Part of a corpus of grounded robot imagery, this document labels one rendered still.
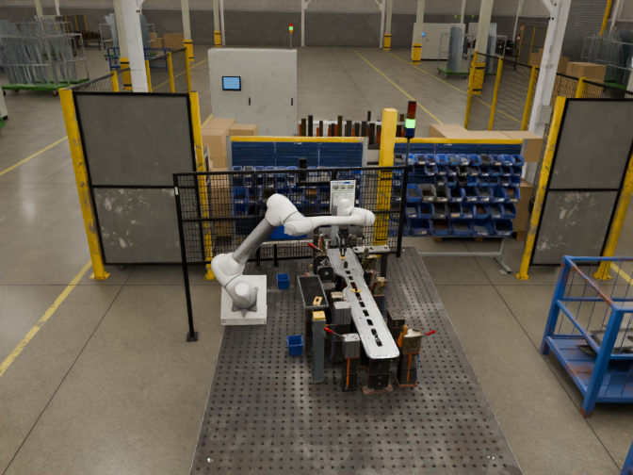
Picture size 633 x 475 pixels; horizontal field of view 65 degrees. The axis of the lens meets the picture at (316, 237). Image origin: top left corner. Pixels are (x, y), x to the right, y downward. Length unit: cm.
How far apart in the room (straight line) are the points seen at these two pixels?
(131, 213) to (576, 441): 444
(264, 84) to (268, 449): 787
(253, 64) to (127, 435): 728
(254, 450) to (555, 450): 218
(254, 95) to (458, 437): 796
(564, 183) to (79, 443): 496
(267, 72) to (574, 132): 585
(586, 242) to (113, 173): 509
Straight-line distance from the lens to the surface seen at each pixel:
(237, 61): 980
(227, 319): 359
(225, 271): 342
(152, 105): 515
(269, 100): 984
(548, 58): 761
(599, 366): 414
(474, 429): 299
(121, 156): 538
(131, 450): 388
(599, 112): 575
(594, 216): 616
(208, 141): 750
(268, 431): 284
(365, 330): 303
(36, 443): 416
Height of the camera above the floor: 274
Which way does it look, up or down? 25 degrees down
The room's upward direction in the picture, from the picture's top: 1 degrees clockwise
